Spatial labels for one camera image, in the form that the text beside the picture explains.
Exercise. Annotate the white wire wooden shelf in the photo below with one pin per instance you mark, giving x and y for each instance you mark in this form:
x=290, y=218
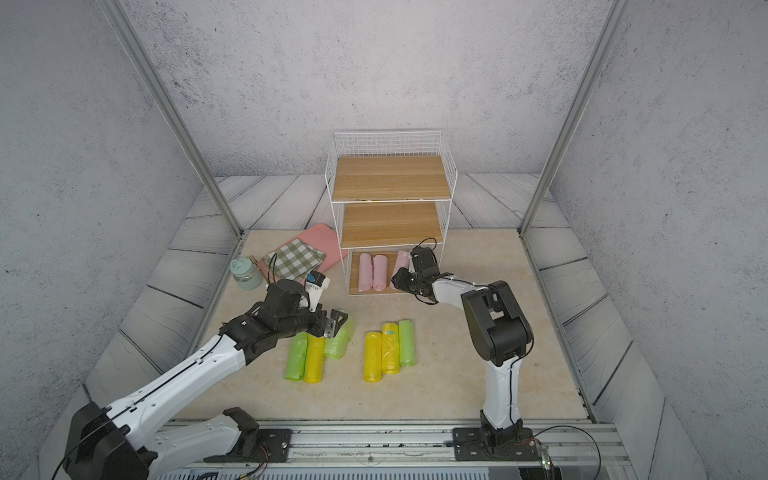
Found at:
x=389, y=190

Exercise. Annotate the gold fork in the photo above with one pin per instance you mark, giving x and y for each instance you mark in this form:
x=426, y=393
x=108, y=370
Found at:
x=265, y=268

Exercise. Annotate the yellow bag roll left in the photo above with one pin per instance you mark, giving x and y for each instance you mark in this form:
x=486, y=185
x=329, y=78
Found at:
x=315, y=356

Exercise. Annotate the green checkered cloth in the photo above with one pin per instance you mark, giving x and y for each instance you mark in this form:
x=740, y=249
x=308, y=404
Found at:
x=293, y=261

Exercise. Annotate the yellow bag roll labelled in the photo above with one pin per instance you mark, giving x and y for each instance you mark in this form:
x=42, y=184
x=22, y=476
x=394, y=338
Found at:
x=390, y=349

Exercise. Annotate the yellow bag roll middle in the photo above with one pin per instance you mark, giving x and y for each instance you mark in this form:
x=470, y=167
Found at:
x=372, y=357

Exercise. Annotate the frame post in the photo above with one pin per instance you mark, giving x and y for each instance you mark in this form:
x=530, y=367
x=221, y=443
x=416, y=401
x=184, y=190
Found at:
x=616, y=15
x=118, y=19

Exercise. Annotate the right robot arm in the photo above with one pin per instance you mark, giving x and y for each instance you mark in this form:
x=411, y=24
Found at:
x=502, y=337

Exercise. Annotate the right frame post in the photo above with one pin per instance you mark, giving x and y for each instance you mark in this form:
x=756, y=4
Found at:
x=616, y=15

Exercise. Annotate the green bag roll right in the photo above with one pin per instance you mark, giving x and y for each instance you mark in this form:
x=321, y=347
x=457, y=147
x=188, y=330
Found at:
x=407, y=354

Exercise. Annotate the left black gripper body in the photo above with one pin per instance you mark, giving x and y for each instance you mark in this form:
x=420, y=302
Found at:
x=328, y=322

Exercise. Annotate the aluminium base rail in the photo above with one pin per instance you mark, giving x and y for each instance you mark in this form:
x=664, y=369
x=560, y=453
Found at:
x=594, y=448

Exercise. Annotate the pink bag roll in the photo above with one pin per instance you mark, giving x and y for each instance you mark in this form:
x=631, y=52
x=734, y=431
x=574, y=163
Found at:
x=402, y=261
x=365, y=273
x=380, y=280

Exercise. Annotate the mint green jar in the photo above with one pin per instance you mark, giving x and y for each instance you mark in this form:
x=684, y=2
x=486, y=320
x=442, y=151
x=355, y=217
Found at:
x=245, y=273

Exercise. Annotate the bright green bag roll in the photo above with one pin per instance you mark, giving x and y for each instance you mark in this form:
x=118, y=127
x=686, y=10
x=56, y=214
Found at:
x=296, y=361

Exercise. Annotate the left frame post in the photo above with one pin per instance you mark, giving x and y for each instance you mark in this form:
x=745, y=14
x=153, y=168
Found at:
x=118, y=19

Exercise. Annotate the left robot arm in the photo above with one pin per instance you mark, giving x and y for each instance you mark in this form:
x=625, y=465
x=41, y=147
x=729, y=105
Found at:
x=122, y=440

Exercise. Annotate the light green bag roll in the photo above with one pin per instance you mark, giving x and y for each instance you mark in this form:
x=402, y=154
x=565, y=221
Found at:
x=336, y=347

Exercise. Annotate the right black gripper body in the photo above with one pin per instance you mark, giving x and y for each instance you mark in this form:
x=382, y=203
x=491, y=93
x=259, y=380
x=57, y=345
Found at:
x=405, y=279

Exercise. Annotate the pink cutting board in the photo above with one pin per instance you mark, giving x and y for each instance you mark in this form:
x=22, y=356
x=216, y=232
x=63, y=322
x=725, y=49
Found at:
x=323, y=238

